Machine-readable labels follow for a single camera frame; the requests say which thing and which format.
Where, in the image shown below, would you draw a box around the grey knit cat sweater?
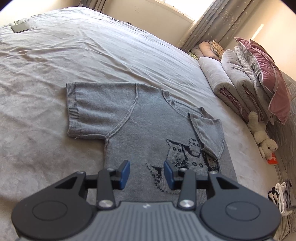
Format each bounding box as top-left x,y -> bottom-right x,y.
66,82 -> 236,202

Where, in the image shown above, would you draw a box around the pink clothes by curtain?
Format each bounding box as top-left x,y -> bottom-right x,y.
191,41 -> 224,62

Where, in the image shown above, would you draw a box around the white plush toy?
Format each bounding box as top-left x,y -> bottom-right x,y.
247,111 -> 278,160

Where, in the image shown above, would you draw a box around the orange red packet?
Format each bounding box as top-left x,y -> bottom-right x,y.
267,153 -> 278,165

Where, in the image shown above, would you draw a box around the lower folded grey quilt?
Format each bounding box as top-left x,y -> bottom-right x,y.
198,57 -> 250,123

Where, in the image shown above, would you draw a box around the folded grey quilt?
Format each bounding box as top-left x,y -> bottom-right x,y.
198,57 -> 250,123
221,47 -> 274,123

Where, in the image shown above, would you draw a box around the pile of white socks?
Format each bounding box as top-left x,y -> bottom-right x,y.
267,179 -> 295,216

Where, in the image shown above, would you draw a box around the upper folded grey quilt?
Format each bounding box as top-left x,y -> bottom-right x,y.
221,47 -> 274,123

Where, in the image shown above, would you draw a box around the pink velvet pillow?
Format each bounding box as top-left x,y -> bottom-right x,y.
234,37 -> 291,125

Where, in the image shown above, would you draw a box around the grey quilted pillow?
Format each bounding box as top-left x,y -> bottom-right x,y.
234,46 -> 275,125

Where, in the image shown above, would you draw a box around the grey bed sheet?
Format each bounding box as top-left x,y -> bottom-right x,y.
1,7 -> 278,240

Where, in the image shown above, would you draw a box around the right grey curtain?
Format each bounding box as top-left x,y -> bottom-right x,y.
177,0 -> 260,53

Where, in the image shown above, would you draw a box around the grey curtain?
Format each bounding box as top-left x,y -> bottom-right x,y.
177,0 -> 260,53
79,0 -> 109,13

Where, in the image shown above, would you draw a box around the left grey curtain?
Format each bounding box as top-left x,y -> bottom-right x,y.
79,0 -> 109,13

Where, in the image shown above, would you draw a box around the black phone on bed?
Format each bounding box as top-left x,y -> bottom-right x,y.
11,23 -> 29,33

